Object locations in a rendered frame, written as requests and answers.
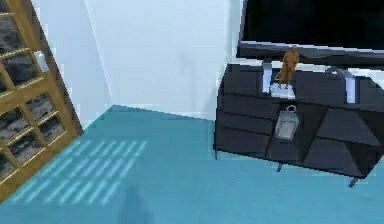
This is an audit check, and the grey lantern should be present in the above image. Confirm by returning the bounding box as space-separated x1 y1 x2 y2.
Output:
273 104 300 141

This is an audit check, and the brown figurine statue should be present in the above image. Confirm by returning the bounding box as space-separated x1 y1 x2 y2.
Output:
270 44 301 99

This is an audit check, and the dark grey television cabinet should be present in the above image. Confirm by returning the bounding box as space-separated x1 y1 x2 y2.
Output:
213 62 384 189

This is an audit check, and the black television set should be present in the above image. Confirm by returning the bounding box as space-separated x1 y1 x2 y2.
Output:
235 0 384 105

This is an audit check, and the wooden glass-paned room door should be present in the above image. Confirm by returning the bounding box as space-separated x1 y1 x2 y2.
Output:
0 0 84 203

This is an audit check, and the silver door handle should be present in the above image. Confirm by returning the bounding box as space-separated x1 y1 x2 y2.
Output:
33 50 50 73

